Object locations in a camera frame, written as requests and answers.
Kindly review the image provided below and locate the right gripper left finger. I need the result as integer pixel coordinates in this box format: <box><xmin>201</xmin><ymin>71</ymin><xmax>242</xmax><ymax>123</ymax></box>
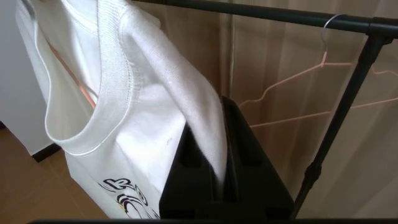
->
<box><xmin>159</xmin><ymin>121</ymin><xmax>224</xmax><ymax>219</ymax></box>

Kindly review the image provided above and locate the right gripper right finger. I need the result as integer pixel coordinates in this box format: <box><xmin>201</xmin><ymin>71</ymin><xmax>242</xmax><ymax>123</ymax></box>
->
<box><xmin>218</xmin><ymin>95</ymin><xmax>295</xmax><ymax>219</ymax></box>

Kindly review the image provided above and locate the white printed t-shirt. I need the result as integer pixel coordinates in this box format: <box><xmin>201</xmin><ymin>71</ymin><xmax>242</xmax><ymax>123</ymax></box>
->
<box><xmin>14</xmin><ymin>0</ymin><xmax>229</xmax><ymax>220</ymax></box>

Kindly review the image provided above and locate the pink clothes hanger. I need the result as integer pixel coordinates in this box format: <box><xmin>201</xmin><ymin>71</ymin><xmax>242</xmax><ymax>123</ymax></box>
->
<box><xmin>238</xmin><ymin>13</ymin><xmax>398</xmax><ymax>129</ymax></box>
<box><xmin>46</xmin><ymin>40</ymin><xmax>98</xmax><ymax>110</ymax></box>

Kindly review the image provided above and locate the black clothes rack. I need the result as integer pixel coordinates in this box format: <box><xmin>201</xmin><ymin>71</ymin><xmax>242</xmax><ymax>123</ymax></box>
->
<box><xmin>132</xmin><ymin>0</ymin><xmax>398</xmax><ymax>219</ymax></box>

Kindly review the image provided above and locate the beige curtain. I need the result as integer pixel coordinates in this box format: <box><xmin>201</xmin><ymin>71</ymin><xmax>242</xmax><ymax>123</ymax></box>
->
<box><xmin>133</xmin><ymin>0</ymin><xmax>398</xmax><ymax>218</ymax></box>

